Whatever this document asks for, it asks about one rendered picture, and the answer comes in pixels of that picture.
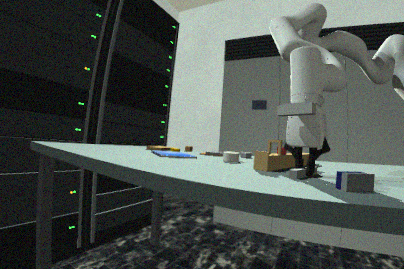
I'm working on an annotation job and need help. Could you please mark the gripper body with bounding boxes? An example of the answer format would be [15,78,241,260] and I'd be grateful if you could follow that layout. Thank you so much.
[286,106,328,148]

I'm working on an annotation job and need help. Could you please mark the white cylinder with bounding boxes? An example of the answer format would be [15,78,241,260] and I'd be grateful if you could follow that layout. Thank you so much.
[223,152,239,162]

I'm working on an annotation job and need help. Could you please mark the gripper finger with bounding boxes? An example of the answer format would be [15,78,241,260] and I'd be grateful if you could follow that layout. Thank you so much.
[306,137,330,176]
[284,143,304,169]

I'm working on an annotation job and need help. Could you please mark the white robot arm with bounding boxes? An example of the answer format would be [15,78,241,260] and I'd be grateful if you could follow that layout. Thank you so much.
[270,3,404,116]

